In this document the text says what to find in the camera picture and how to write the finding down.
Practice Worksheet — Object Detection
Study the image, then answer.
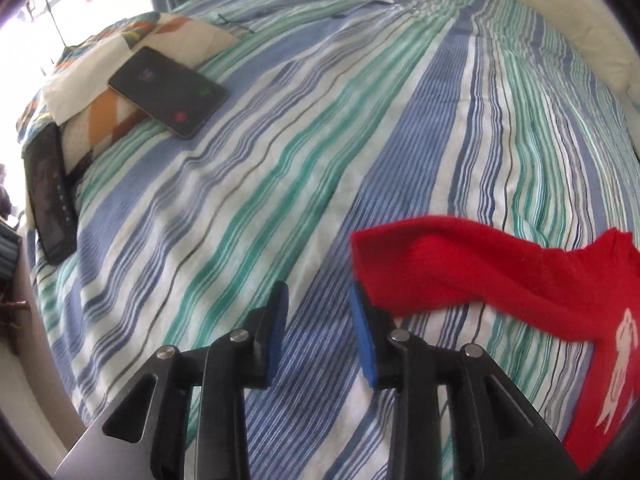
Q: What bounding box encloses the patterned pillow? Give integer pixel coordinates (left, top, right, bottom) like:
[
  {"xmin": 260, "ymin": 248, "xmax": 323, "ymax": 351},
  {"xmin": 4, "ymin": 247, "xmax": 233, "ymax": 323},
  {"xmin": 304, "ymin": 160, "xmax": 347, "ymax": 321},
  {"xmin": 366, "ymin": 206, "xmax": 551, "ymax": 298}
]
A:
[{"xmin": 15, "ymin": 11, "xmax": 241, "ymax": 171}]

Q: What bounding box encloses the white tissue paper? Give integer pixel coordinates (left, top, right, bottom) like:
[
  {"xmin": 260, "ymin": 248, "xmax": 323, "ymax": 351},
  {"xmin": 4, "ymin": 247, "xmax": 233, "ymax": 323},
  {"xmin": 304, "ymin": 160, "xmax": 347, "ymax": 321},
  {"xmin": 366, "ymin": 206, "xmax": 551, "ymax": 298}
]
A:
[{"xmin": 42, "ymin": 37, "xmax": 132, "ymax": 125}]

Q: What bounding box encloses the striped bedspread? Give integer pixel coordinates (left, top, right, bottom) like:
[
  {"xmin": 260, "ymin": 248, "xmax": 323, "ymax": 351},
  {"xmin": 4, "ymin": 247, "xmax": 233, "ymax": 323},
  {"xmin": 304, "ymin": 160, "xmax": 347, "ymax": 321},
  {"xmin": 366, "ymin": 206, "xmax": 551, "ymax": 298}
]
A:
[{"xmin": 30, "ymin": 0, "xmax": 640, "ymax": 480}]

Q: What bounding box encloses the cream padded headboard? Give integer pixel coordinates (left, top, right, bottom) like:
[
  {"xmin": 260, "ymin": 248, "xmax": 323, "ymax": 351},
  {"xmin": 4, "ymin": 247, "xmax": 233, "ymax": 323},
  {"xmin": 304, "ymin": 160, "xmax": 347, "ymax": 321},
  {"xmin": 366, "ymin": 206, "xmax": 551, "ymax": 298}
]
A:
[{"xmin": 460, "ymin": 0, "xmax": 640, "ymax": 106}]

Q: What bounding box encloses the black smartphone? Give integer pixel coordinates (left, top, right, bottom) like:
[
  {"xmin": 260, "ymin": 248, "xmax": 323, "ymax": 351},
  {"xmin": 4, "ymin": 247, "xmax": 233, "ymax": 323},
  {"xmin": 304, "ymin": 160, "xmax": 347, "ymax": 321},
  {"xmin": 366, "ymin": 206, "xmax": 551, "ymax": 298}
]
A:
[{"xmin": 107, "ymin": 46, "xmax": 230, "ymax": 140}]

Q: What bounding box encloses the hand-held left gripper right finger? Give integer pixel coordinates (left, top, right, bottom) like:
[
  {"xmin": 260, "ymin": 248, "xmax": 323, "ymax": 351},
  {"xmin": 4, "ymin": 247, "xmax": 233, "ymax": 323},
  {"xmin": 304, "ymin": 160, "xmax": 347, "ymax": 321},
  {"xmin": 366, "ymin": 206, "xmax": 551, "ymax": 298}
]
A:
[{"xmin": 349, "ymin": 282, "xmax": 584, "ymax": 480}]

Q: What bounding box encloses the red knitted sweater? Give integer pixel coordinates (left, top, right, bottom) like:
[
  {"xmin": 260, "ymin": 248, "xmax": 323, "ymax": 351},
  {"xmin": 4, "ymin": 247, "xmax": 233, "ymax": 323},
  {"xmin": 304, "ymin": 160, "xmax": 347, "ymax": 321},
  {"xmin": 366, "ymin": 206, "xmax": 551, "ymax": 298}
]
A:
[{"xmin": 350, "ymin": 215, "xmax": 640, "ymax": 476}]

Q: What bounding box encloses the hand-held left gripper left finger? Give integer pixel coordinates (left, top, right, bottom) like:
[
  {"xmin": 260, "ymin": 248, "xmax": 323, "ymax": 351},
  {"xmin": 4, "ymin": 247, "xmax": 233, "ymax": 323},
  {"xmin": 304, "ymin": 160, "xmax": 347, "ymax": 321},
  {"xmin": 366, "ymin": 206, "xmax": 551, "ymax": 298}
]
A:
[{"xmin": 102, "ymin": 280, "xmax": 291, "ymax": 480}]

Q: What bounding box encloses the dark tablet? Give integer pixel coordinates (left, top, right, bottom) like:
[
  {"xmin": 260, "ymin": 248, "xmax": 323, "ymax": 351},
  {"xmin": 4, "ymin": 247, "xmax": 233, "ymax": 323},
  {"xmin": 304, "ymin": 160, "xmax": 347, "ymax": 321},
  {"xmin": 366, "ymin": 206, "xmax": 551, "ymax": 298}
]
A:
[{"xmin": 22, "ymin": 122, "xmax": 80, "ymax": 266}]

